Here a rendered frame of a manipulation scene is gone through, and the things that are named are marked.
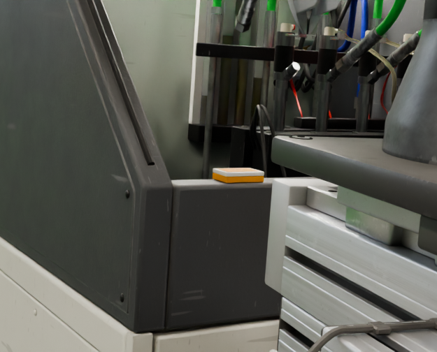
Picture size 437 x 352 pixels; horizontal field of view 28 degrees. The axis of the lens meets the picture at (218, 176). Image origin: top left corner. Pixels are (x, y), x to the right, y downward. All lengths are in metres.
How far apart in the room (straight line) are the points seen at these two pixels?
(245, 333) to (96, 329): 0.17
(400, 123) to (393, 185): 0.07
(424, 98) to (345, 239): 0.13
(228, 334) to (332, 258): 0.39
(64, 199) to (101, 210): 0.11
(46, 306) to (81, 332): 0.12
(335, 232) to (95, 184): 0.44
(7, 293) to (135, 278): 0.43
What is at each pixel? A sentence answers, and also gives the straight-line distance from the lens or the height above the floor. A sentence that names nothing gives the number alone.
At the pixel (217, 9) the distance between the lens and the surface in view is 1.45.
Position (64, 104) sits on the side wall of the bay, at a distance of 1.10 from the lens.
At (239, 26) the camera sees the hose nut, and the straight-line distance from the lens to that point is 1.20.
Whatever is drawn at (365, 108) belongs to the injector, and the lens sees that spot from 1.39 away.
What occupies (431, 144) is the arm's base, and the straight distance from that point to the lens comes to 0.52.
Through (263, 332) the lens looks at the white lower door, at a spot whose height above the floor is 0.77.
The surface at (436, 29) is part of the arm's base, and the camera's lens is 0.55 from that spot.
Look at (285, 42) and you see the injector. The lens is 1.28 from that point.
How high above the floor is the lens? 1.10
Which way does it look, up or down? 9 degrees down
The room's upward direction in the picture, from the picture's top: 4 degrees clockwise
